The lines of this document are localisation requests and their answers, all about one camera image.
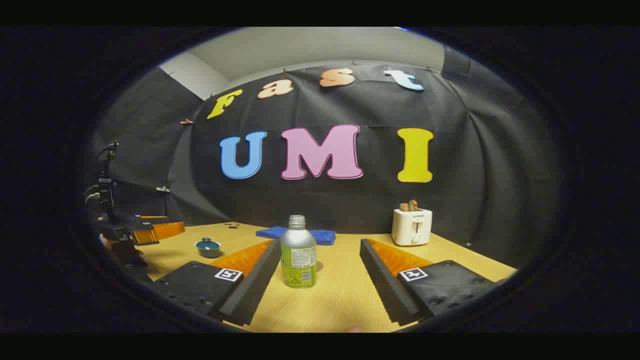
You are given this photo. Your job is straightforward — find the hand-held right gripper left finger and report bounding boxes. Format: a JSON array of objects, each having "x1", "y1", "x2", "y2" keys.
[{"x1": 152, "y1": 239, "x2": 282, "y2": 327}]

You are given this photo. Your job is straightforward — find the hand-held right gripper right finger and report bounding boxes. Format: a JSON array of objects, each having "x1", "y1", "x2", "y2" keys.
[{"x1": 360, "y1": 238, "x2": 497, "y2": 326}]

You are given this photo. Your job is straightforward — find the silver green-label water bottle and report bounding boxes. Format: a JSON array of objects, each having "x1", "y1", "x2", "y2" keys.
[{"x1": 280, "y1": 215, "x2": 317, "y2": 289}]

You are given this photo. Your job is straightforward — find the blue towel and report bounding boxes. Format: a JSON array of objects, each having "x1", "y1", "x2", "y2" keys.
[{"x1": 256, "y1": 226, "x2": 337, "y2": 246}]

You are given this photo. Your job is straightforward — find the white toaster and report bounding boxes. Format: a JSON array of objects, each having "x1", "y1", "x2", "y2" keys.
[{"x1": 391, "y1": 207, "x2": 433, "y2": 247}]

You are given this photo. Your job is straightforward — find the black backdrop cloth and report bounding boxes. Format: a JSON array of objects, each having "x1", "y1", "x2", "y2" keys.
[{"x1": 85, "y1": 62, "x2": 561, "y2": 256}]

